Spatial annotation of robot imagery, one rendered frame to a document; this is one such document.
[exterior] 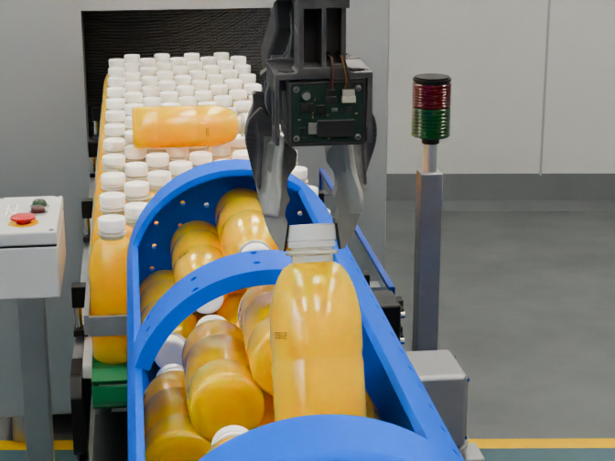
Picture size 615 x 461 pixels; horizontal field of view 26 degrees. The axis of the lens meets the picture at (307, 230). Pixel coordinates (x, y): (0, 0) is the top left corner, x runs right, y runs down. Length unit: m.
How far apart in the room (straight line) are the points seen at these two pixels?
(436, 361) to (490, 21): 4.06
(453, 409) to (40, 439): 0.64
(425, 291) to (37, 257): 0.70
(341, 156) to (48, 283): 0.97
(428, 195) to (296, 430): 1.30
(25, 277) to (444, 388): 0.64
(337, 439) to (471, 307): 3.93
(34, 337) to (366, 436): 1.16
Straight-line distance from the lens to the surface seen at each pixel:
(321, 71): 0.95
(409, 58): 6.01
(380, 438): 0.95
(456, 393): 2.03
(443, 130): 2.19
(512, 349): 4.49
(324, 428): 0.95
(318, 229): 1.03
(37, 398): 2.09
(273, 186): 1.01
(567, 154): 6.20
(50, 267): 1.93
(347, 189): 1.03
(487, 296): 4.98
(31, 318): 2.05
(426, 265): 2.26
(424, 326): 2.30
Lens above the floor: 1.64
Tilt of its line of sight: 17 degrees down
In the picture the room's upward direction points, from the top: straight up
